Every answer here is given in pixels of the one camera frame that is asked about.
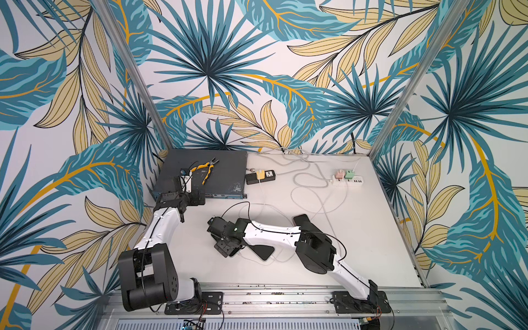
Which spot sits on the pink charger plug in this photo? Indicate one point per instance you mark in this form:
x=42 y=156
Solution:
x=340 y=174

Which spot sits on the green charger plug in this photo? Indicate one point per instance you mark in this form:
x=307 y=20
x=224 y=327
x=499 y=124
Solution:
x=349 y=174

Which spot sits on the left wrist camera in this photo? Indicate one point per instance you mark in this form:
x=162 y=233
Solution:
x=185 y=180

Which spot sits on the aluminium front rail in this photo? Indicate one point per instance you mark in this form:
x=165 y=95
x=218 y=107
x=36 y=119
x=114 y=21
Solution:
x=313 y=301

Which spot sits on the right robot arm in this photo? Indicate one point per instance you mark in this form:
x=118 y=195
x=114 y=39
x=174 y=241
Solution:
x=314 y=248

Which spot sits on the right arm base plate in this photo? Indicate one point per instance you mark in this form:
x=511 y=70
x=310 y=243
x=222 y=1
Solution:
x=344 y=303

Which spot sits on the yellow black pliers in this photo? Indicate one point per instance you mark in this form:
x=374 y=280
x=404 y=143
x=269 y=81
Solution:
x=209 y=166

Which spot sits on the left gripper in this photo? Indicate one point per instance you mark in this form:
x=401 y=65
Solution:
x=194 y=200

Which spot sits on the white power strip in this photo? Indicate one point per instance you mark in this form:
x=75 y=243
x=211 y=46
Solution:
x=354 y=181

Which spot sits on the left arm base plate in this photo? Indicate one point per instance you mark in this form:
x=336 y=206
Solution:
x=210 y=303

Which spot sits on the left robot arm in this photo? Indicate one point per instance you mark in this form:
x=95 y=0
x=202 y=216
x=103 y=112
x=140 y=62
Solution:
x=148 y=276

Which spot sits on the dark blue network switch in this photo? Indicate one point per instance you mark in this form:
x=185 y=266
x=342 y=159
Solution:
x=227 y=180

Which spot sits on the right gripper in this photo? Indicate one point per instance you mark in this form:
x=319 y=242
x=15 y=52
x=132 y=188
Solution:
x=225 y=247

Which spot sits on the black power strip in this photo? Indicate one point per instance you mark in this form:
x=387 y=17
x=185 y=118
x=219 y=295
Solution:
x=251 y=178

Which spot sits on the black phone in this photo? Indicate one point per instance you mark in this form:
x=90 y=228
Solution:
x=262 y=252

